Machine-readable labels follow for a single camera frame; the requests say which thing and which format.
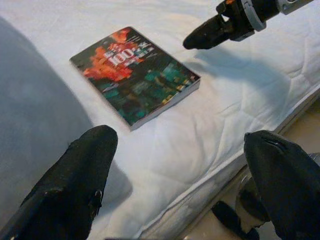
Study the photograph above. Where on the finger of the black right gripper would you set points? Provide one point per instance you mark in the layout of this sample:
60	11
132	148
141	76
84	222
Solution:
207	37

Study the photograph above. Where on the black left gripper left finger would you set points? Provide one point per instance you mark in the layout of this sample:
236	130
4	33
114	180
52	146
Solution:
70	190

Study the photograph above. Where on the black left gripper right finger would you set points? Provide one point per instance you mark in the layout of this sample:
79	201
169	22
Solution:
287	190

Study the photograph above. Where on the dark paperback book red print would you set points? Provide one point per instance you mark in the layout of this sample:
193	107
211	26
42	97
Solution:
140	80

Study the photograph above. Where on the grey pillow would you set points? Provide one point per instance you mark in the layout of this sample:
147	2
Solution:
30	100

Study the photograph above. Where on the white quilted mattress cover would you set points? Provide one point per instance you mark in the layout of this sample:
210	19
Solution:
225	100

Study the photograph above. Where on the black white robot foot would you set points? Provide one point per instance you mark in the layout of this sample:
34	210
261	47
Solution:
225	215

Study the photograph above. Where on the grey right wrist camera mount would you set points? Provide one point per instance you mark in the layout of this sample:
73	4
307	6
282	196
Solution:
253	16

